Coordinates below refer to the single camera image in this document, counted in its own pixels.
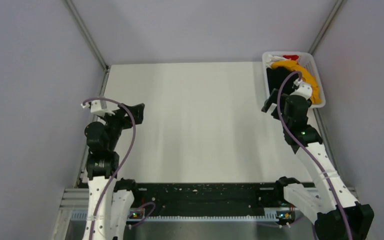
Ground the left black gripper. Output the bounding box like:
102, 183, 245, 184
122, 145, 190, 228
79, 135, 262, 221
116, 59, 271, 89
98, 102, 145, 150

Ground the black t-shirt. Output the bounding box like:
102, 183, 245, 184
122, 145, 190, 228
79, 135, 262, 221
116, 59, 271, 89
266, 67, 299, 99

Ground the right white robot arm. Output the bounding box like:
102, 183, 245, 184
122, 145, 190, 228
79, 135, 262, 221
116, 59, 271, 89
262, 89, 375, 240

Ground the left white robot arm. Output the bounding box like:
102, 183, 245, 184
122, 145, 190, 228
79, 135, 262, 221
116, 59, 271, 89
83, 103, 145, 240

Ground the white t-shirt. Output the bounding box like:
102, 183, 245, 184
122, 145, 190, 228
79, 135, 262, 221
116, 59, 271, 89
265, 54, 289, 68

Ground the yellow t-shirt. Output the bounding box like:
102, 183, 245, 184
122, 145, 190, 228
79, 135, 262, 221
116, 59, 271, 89
271, 60, 322, 105

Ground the red t-shirt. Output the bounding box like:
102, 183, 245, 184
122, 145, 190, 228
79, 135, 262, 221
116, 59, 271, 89
282, 54, 300, 61

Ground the white plastic laundry basket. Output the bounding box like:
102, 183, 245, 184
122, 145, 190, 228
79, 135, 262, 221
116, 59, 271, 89
262, 51, 326, 108

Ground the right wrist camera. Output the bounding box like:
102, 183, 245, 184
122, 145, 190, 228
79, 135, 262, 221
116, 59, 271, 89
291, 79, 313, 100

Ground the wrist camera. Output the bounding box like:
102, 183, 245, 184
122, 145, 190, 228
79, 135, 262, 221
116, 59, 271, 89
81, 100, 116, 118
291, 79, 313, 100

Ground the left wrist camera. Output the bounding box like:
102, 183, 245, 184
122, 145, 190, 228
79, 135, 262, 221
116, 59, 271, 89
81, 100, 116, 118

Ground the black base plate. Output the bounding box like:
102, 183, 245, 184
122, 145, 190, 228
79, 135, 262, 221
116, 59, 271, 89
126, 180, 292, 217

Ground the aluminium frame rail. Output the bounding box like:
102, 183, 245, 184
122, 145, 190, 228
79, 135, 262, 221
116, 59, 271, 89
51, 187, 362, 240

